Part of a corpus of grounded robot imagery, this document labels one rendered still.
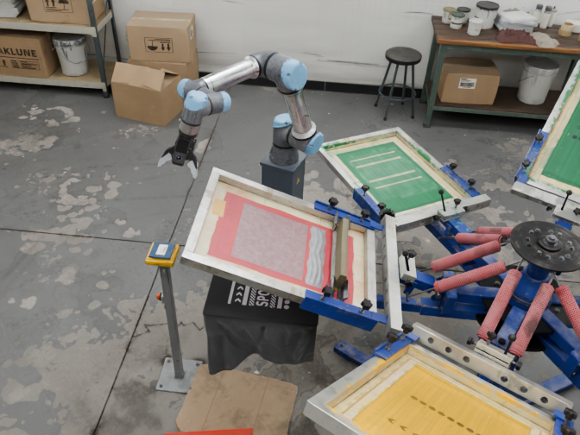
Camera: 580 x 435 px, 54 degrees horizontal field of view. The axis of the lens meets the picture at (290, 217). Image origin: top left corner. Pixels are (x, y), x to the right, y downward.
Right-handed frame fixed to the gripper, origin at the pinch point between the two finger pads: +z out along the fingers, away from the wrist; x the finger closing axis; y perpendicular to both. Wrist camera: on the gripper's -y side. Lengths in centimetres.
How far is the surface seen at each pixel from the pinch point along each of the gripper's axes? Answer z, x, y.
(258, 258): 16.6, -40.6, -13.4
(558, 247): -28, -149, -3
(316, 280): 17, -66, -15
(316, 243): 17, -64, 6
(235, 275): 13.4, -32.9, -29.3
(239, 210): 16.2, -28.4, 11.1
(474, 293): 9, -133, -2
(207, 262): 12.4, -21.8, -28.1
